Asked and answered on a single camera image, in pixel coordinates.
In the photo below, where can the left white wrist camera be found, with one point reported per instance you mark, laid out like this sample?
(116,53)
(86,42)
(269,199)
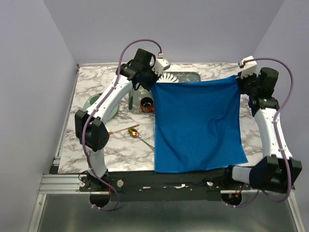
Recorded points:
(160,65)

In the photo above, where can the blue cloth napkin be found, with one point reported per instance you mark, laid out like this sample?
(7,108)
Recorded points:
(197,126)

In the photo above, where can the green floral serving tray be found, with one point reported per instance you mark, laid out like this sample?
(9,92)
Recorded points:
(141,92)

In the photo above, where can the copper fork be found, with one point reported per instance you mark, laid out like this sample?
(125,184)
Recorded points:
(124,129)

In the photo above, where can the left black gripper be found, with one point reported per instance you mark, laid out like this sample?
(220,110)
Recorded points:
(155,78)

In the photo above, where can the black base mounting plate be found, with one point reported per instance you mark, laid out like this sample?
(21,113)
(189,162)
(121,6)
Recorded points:
(145,186)

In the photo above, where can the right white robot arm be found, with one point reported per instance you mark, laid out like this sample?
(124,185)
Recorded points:
(277,170)

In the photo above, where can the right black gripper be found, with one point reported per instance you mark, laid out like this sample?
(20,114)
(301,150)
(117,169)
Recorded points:
(241,80)

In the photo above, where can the iridescent gold spoon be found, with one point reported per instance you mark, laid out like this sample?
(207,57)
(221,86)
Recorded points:
(135,134)

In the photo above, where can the gold fork green handle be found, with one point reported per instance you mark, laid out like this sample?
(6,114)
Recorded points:
(131,99)

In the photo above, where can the white blue striped plate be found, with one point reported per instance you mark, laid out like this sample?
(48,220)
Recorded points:
(168,77)

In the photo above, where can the green saucer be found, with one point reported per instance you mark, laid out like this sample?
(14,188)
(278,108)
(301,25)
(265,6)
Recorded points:
(102,110)

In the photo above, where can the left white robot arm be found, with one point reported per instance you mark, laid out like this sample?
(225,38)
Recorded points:
(91,130)

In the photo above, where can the orange black mug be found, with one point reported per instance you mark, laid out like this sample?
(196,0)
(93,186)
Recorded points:
(147,105)

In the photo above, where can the green cup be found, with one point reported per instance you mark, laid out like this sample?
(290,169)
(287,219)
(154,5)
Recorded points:
(94,99)

